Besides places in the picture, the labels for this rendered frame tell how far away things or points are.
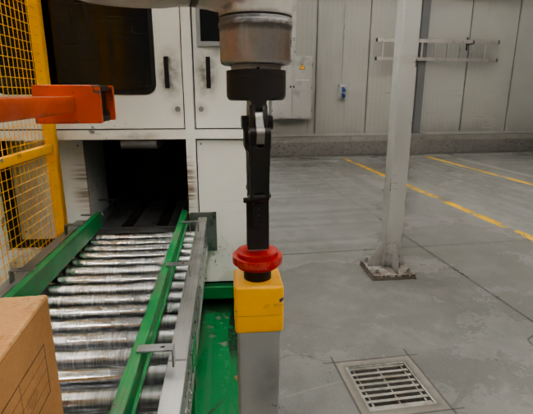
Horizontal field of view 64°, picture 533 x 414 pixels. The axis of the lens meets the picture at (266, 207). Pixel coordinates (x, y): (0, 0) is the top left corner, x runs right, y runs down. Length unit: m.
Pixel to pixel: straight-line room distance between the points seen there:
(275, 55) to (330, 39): 8.75
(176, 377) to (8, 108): 0.81
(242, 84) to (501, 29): 10.54
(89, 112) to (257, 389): 0.45
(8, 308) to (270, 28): 0.54
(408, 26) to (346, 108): 6.38
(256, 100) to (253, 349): 0.34
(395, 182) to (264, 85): 2.59
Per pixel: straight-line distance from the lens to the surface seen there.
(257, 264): 0.57
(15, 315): 0.72
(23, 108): 0.49
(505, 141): 11.06
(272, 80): 0.53
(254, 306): 0.60
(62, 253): 1.96
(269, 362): 0.65
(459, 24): 10.47
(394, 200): 3.11
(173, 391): 1.09
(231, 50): 0.54
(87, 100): 0.63
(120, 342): 1.42
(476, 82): 10.67
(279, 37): 0.54
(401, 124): 3.03
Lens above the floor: 1.25
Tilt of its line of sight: 15 degrees down
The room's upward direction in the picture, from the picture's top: straight up
